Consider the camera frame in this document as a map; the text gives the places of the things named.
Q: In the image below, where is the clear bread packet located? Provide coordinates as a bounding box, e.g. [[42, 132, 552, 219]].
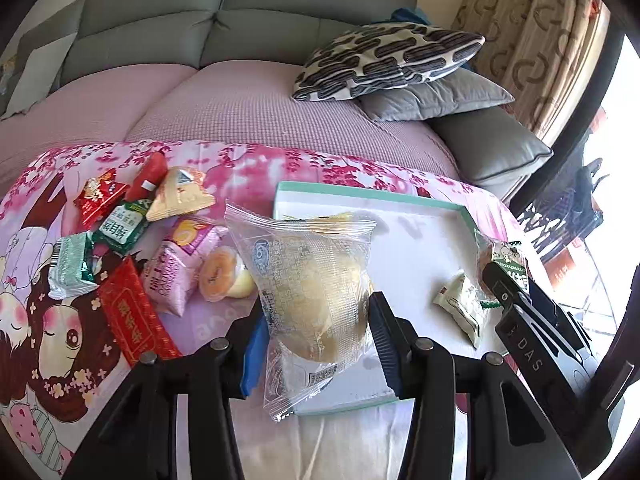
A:
[[223, 201, 388, 423]]

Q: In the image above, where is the pink cake roll packet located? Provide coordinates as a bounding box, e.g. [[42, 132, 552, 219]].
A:
[[141, 216, 228, 317]]

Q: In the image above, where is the white tray with teal rim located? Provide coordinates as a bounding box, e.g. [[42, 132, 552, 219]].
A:
[[272, 181, 506, 416]]

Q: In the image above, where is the blue cloth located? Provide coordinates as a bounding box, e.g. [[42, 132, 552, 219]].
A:
[[390, 7, 433, 26]]

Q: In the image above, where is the black folding chair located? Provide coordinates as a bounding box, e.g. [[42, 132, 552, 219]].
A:
[[515, 157, 611, 266]]

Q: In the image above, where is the pink printed blanket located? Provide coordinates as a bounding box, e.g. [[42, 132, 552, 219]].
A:
[[0, 140, 541, 480]]

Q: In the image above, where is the pink quilted sofa cover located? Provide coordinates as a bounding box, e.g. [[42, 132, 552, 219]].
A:
[[0, 60, 461, 196]]

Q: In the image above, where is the grey sofa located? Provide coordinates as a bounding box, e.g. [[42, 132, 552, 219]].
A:
[[0, 0, 553, 201]]

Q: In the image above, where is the green-edged cookie packet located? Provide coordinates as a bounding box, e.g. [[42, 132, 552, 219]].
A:
[[475, 232, 530, 311]]

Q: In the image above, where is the clear donut packet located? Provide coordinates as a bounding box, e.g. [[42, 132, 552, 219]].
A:
[[199, 246, 256, 303]]

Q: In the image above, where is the light grey cushion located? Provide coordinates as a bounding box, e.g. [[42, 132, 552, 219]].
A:
[[0, 32, 78, 121]]

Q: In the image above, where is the grey pillow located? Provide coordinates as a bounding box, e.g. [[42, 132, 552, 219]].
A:
[[357, 67, 516, 123]]

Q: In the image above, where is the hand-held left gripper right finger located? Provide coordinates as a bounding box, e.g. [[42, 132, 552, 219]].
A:
[[367, 290, 583, 480]]

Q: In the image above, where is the orange cardboard box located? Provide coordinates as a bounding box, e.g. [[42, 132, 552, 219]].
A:
[[542, 247, 581, 291]]

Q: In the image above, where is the green and white snack packet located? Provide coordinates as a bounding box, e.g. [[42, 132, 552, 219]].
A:
[[92, 199, 153, 256]]

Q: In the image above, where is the black and white patterned pillow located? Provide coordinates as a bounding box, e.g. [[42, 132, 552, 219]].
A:
[[291, 24, 487, 103]]

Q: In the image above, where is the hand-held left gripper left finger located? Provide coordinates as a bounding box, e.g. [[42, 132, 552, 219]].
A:
[[62, 302, 272, 480]]

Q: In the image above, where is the small red snack packet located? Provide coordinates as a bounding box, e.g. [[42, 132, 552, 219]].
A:
[[74, 168, 131, 231]]

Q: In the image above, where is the dark door frame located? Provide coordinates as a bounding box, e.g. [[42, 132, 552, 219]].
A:
[[510, 30, 628, 216]]

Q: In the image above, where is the red sausage packet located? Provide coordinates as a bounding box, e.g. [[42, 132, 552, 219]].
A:
[[125, 151, 168, 203]]

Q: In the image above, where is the beige patterned curtain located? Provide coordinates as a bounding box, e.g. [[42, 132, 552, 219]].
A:
[[450, 0, 613, 148]]

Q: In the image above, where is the mint green wafer packet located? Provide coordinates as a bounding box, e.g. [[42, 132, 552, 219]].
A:
[[47, 232, 101, 301]]

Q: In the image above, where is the gold snack packet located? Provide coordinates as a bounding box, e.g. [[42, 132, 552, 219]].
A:
[[146, 166, 216, 223]]

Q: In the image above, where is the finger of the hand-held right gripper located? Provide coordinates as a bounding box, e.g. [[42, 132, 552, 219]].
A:
[[481, 260, 590, 362]]

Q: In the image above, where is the small white snack packet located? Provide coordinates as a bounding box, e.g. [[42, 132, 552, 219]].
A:
[[432, 270, 488, 350]]

